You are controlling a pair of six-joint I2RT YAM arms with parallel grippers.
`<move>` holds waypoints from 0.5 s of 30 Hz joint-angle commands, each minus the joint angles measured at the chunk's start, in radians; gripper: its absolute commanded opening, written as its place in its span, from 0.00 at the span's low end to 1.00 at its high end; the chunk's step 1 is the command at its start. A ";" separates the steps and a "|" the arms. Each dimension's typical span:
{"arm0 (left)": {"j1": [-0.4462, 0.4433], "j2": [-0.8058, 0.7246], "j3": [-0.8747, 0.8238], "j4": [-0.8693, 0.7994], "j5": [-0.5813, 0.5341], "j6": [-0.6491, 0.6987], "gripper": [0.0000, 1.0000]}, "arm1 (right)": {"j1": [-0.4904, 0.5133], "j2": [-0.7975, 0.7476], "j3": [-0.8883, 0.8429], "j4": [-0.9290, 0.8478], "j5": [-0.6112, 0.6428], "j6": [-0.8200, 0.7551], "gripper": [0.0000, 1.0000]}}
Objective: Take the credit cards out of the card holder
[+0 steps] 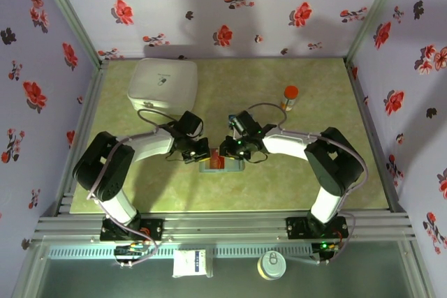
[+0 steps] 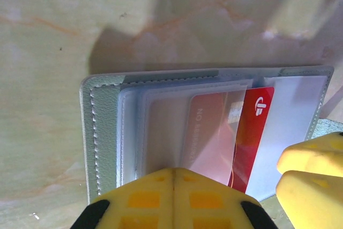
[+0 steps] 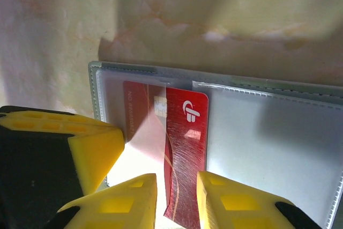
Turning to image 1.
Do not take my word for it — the grey-green card holder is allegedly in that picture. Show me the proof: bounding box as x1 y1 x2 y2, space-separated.
198 144 245 173

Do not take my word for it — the orange-capped pill bottle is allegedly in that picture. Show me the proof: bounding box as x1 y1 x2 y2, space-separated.
281 85 300 112

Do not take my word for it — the white lidded box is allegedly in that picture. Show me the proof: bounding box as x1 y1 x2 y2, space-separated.
126 57 199 117

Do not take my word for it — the white paper packet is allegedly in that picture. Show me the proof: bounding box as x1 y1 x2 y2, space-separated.
173 249 207 278

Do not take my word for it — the tin can with pull tab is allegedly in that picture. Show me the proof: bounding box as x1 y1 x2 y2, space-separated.
257 250 287 281

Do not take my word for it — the circuit board with green light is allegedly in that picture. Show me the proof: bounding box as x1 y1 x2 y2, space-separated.
312 241 342 262

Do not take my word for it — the aluminium front rail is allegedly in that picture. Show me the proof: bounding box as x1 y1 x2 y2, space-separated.
33 211 418 243

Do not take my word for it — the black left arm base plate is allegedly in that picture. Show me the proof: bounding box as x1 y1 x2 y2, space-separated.
100 218 165 242

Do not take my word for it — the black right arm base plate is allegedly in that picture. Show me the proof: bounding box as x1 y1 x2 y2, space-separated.
285 216 349 240

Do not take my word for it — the slotted grey cable duct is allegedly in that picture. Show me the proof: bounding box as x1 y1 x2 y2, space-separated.
47 246 314 260

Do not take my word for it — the circuit board with wires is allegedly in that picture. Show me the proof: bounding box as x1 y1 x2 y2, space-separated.
114 241 147 261

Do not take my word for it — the grey right arm cable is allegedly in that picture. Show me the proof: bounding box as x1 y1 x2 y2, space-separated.
248 102 369 265

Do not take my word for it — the aluminium corner post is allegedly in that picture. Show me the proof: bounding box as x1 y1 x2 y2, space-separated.
345 0 409 65
31 0 105 68

